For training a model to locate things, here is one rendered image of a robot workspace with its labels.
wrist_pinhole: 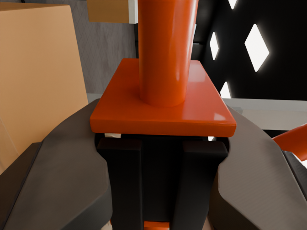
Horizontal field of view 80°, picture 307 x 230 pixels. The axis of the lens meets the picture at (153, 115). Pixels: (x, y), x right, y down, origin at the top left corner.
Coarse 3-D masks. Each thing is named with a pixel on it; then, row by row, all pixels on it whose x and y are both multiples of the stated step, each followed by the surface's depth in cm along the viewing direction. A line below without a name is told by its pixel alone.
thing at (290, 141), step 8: (296, 128) 13; (304, 128) 12; (280, 136) 13; (288, 136) 13; (296, 136) 12; (304, 136) 12; (280, 144) 13; (288, 144) 12; (296, 144) 12; (304, 144) 12; (296, 152) 12; (304, 152) 12; (304, 160) 12
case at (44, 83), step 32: (0, 32) 15; (32, 32) 18; (64, 32) 25; (0, 64) 15; (32, 64) 19; (64, 64) 25; (0, 96) 15; (32, 96) 19; (64, 96) 25; (0, 128) 15; (32, 128) 19; (0, 160) 15
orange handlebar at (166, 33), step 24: (144, 0) 6; (168, 0) 6; (192, 0) 6; (144, 24) 6; (168, 24) 6; (192, 24) 7; (144, 48) 7; (168, 48) 7; (144, 72) 7; (168, 72) 7; (144, 96) 8; (168, 96) 8
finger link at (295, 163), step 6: (282, 150) 7; (288, 156) 7; (294, 156) 7; (288, 162) 7; (294, 162) 7; (300, 162) 7; (294, 168) 7; (300, 168) 7; (306, 168) 7; (294, 174) 6; (300, 174) 6; (306, 174) 6; (300, 180) 6; (306, 180) 6; (300, 186) 6; (306, 186) 6; (306, 192) 6; (306, 198) 6
